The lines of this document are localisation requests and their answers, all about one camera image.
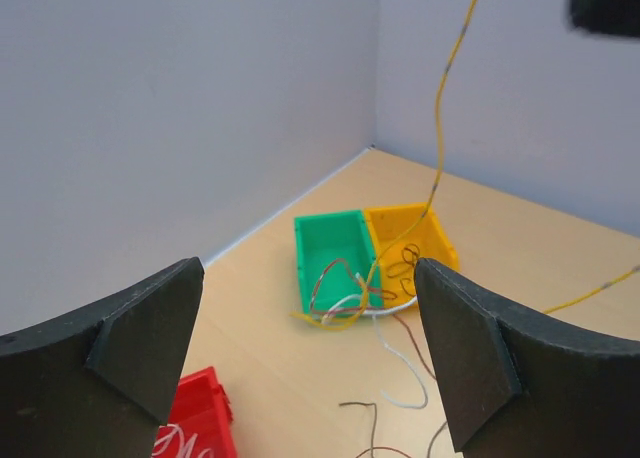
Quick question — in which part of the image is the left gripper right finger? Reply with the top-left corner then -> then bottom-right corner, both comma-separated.
414,259 -> 639,457

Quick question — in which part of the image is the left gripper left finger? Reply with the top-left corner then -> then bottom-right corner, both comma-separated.
1,257 -> 204,457

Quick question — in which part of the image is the yellow wire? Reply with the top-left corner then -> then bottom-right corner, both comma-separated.
292,0 -> 640,333

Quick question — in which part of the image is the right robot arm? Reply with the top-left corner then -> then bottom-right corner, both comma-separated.
566,0 -> 639,39

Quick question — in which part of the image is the red bin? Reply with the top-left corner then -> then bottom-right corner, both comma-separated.
151,367 -> 238,458

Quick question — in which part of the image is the yellow bin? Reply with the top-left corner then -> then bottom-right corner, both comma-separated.
364,203 -> 460,309

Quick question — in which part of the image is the right green bin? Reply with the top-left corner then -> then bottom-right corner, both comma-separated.
294,210 -> 379,314

